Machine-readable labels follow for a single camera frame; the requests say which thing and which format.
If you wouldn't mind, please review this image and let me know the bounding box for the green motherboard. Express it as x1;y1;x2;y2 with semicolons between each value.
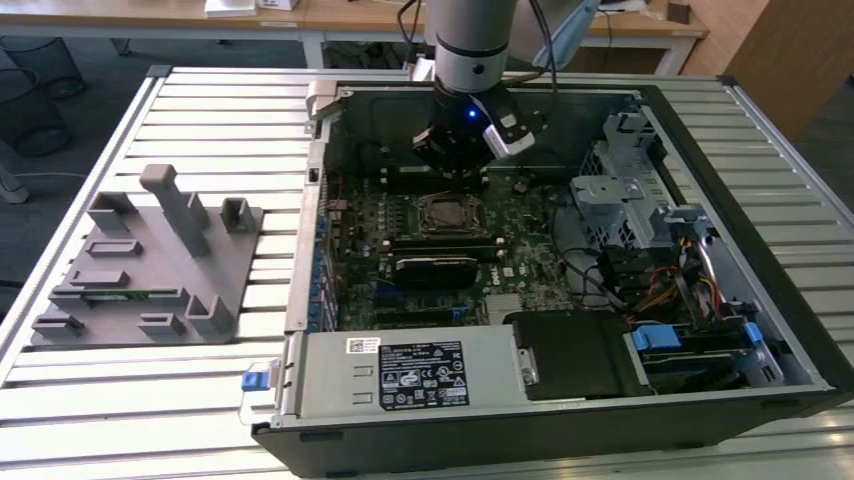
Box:
317;172;588;334

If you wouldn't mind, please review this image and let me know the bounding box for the silver power supply with label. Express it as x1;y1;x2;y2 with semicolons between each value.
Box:
296;329;529;419

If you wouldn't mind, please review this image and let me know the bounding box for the silver finned heatsink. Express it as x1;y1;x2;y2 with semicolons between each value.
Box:
484;294;529;322

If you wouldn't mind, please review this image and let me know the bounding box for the CPU socket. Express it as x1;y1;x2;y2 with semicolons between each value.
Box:
413;194;487;237

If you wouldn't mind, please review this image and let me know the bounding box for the grey plastic parts rack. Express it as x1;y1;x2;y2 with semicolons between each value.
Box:
29;163;265;346

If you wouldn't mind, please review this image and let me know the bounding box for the black mesh waste bin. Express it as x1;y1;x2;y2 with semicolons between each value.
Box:
0;37;86;99
0;68;72;159

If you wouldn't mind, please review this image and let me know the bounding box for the silver metal drive cage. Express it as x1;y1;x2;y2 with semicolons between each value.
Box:
569;112;676;251

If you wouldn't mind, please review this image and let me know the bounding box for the black open PC case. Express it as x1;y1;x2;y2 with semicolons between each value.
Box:
249;78;847;479

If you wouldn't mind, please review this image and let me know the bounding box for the wooden cabinet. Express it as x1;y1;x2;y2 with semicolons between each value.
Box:
679;0;854;140

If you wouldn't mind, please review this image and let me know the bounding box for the blue disk carrier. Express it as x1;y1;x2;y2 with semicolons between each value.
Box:
628;322;763;357

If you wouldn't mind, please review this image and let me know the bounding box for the coloured power wire bundle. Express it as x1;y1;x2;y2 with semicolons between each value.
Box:
626;234;728;324

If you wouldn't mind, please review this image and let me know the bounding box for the black graphics card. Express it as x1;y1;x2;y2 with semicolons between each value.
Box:
391;255;480;292

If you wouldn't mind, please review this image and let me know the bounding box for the grey metal desk foot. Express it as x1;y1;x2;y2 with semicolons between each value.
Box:
0;139;32;205

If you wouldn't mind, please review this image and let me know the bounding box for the metal socket cover frame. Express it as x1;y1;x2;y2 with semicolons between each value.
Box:
416;195;487;236

